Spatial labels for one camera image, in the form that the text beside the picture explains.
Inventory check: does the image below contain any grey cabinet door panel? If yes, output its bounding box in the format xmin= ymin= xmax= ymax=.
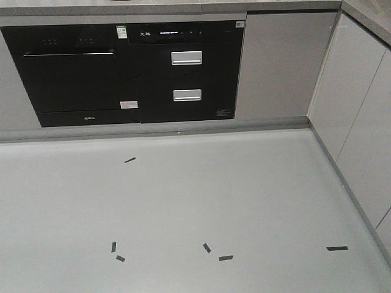
xmin=235 ymin=12 xmax=337 ymax=120

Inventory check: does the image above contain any grey side cabinet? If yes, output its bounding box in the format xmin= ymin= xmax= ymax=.
xmin=307 ymin=13 xmax=390 ymax=259

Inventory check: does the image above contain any black disinfection cabinet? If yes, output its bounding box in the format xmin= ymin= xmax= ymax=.
xmin=127 ymin=20 xmax=245 ymax=123

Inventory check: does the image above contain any lower silver drawer handle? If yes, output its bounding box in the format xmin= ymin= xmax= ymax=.
xmin=173 ymin=89 xmax=202 ymax=102

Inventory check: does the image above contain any upper silver drawer handle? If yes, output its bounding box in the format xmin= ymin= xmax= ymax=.
xmin=171 ymin=51 xmax=203 ymax=66

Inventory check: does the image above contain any silver drawer handle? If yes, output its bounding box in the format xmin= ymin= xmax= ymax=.
xmin=171 ymin=51 xmax=203 ymax=66
xmin=173 ymin=89 xmax=202 ymax=102

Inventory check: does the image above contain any black built-in dishwasher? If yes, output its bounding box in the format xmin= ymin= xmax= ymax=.
xmin=1 ymin=24 xmax=140 ymax=127

